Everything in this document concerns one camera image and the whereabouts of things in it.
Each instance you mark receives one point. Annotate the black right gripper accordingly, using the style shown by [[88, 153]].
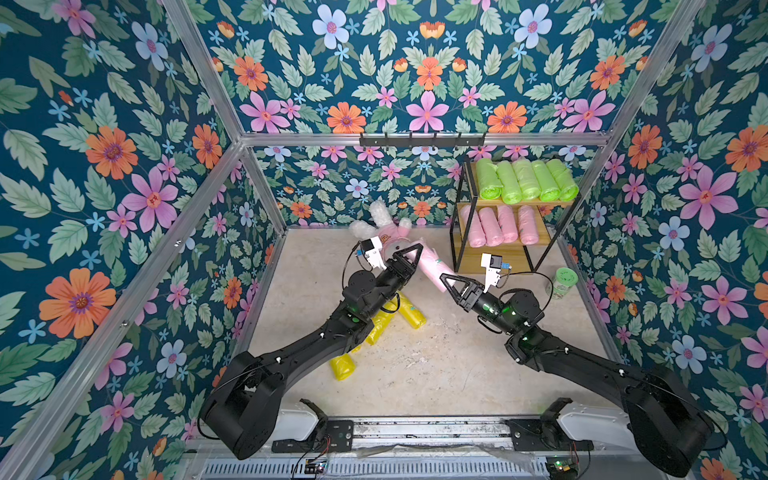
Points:
[[470, 296]]

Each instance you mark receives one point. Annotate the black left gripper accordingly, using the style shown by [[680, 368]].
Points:
[[396, 273]]

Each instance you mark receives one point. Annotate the green trash bag roll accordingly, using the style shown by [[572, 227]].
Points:
[[549, 189], [563, 177], [527, 180], [511, 191], [489, 184]]

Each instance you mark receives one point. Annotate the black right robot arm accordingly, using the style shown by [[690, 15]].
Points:
[[667, 425]]

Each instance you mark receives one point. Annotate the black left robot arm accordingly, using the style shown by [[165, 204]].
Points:
[[243, 409]]

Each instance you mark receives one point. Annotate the yellow trash bag roll large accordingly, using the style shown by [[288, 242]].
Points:
[[342, 367]]

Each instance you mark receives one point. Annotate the white plush bunny pink shirt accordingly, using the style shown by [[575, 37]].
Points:
[[394, 235]]

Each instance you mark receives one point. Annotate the upper green lidded jar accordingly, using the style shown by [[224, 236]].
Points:
[[565, 279]]

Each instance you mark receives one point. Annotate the green circuit board right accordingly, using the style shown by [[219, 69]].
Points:
[[561, 469]]

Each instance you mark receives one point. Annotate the green circuit board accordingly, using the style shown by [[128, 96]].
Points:
[[561, 469], [315, 467]]

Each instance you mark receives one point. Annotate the green circuit board left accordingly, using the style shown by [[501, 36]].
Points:
[[315, 467]]

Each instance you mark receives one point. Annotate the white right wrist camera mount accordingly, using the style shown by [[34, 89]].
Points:
[[496, 271]]

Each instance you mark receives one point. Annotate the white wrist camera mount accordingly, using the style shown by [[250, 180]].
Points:
[[496, 271], [371, 250]]

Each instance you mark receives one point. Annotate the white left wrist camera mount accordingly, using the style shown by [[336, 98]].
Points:
[[371, 250]]

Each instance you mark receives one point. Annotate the wooden shelf black metal frame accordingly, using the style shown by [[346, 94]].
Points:
[[550, 220]]

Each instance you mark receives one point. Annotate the black hook rail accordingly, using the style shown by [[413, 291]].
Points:
[[402, 141]]

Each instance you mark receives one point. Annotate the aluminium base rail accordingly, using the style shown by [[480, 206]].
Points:
[[441, 447]]

